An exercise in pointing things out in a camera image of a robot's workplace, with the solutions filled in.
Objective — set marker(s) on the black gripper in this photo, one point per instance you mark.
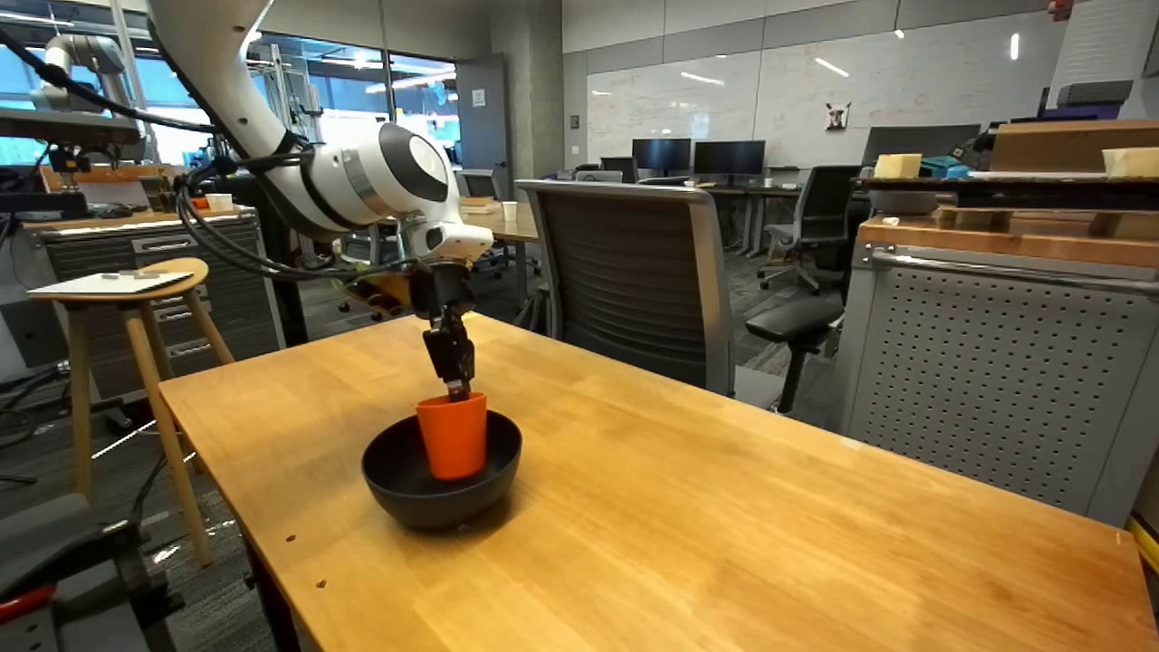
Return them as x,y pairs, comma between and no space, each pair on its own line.
441,298

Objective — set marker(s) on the orange plastic cup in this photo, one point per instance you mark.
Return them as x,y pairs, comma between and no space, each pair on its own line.
454,437

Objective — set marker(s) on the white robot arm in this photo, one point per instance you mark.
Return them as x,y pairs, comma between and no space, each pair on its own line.
330,189

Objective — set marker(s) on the black bowl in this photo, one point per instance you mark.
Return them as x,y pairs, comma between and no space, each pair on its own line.
401,477

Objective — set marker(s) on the grey mesh office chair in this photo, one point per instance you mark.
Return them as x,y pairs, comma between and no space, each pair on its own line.
639,274

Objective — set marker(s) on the computer monitor left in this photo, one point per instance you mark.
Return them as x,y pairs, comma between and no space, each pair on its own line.
663,156

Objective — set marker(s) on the computer monitor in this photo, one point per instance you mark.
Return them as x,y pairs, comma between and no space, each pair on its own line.
663,156
728,156

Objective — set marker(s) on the computer monitor right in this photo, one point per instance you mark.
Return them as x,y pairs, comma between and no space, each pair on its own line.
728,156

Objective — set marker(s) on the white paper on stool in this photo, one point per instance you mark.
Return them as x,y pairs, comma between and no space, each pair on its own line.
111,283

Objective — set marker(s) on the black office chair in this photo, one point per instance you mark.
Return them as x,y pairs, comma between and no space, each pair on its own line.
813,294

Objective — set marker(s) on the grey perforated chair back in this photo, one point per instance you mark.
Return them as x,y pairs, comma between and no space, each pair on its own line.
1003,369

